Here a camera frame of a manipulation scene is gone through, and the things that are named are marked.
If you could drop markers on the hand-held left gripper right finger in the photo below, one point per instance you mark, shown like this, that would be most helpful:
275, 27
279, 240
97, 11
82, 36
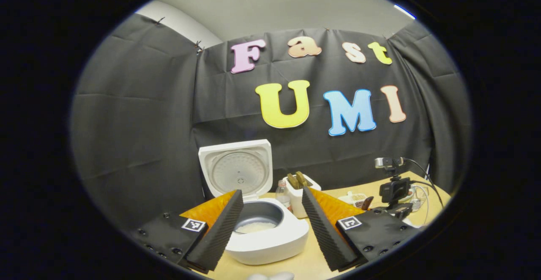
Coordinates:
325, 233

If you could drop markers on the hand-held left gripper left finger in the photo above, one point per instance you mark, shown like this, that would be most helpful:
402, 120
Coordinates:
219, 237

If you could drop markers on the brown wooden spoon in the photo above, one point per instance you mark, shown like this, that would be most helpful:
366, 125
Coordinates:
367, 202

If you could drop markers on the white rice heap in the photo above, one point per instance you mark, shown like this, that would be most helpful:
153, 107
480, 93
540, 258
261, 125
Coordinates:
255, 227

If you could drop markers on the white rice cooker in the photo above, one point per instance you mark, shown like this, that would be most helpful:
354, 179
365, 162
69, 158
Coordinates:
270, 242

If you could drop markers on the white divided grain dish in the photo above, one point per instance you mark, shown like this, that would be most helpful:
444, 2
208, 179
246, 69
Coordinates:
353, 198

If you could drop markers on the white toaster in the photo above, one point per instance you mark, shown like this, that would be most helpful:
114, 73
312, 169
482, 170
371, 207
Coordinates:
298, 199

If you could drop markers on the small clear bottle red label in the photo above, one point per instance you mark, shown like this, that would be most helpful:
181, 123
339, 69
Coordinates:
283, 195

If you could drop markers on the brown toast slice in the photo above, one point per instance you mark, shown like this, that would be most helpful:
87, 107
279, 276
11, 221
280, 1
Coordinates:
292, 181
301, 178

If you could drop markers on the black backdrop cloth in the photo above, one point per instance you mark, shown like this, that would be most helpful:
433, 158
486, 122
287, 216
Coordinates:
139, 123

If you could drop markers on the small ceiling light panel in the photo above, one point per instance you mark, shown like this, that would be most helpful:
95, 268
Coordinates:
405, 11

